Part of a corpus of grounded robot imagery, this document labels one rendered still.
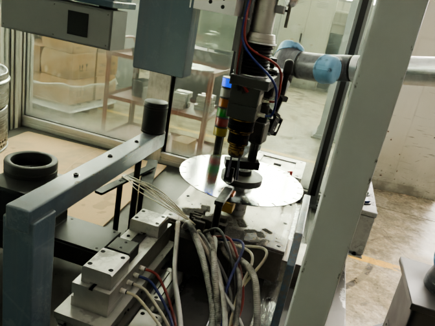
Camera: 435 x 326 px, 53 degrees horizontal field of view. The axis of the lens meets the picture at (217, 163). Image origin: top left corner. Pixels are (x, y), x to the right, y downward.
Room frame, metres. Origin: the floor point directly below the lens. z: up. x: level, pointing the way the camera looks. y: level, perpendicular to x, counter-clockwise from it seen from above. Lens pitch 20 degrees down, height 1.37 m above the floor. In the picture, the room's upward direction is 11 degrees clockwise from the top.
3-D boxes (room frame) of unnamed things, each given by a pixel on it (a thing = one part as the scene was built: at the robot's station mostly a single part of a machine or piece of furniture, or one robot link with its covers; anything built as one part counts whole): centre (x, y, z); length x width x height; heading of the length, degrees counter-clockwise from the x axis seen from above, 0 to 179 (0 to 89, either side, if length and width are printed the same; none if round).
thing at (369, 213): (1.28, -0.44, 0.82); 0.28 x 0.11 x 0.15; 168
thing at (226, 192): (0.89, -0.03, 0.95); 0.10 x 0.03 x 0.07; 168
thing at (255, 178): (1.08, -0.07, 0.96); 0.11 x 0.11 x 0.03
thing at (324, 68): (1.23, -0.23, 1.25); 0.11 x 0.11 x 0.08; 55
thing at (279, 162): (1.39, -0.20, 0.82); 0.18 x 0.18 x 0.15; 78
